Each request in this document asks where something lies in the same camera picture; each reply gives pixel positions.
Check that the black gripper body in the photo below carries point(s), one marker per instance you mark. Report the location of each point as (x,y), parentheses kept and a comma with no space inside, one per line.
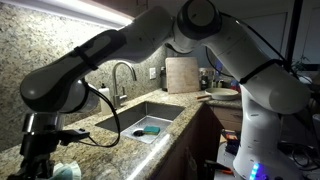
(38,146)

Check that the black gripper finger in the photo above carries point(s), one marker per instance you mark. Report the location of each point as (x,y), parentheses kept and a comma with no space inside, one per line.
(21,173)
(45,168)

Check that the white and blue towel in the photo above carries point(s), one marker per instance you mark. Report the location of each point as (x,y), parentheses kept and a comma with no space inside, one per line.
(68,171)

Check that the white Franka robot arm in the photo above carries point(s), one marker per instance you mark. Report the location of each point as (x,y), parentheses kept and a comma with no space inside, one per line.
(253,83)

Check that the white soap bottle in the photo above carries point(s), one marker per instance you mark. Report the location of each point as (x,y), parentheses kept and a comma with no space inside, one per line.
(105,101)

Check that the steel gooseneck faucet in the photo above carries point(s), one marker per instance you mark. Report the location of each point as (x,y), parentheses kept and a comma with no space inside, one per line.
(116,86)

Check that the teal green sponge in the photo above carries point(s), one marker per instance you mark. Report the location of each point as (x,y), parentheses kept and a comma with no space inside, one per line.
(151,130)

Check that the stainless steel sink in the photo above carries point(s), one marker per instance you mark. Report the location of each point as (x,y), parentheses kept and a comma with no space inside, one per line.
(156,115)

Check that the under-cabinet light strip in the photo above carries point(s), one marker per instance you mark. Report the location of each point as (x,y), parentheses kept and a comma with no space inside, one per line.
(66,10)

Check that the dark tall dispenser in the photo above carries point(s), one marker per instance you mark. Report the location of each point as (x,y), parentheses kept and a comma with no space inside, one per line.
(163,80)

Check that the wooden lower cabinet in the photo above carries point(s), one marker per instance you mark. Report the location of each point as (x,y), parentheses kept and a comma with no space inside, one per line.
(196,133)

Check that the wooden cutting board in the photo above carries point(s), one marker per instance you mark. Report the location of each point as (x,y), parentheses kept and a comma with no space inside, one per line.
(182,75)

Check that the glass jar with dark lid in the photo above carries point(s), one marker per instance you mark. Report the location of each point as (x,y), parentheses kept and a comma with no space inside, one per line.
(205,80)

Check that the black and orange box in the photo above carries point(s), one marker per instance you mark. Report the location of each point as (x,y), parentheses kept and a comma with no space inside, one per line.
(231,141)

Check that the white frying pan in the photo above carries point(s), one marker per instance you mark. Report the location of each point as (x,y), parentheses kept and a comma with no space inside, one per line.
(221,94)

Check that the blue bottle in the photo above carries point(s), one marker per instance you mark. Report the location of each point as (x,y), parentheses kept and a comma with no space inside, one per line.
(235,85)

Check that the green plant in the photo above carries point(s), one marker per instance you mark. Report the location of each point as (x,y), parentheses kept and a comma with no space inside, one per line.
(301,63)

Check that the black vertical pole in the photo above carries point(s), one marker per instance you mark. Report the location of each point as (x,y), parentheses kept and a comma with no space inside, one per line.
(293,33)

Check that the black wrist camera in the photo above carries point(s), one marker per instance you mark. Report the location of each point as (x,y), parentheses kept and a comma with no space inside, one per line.
(75,136)

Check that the white wall outlet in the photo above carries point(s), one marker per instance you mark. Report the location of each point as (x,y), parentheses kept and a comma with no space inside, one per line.
(152,73)

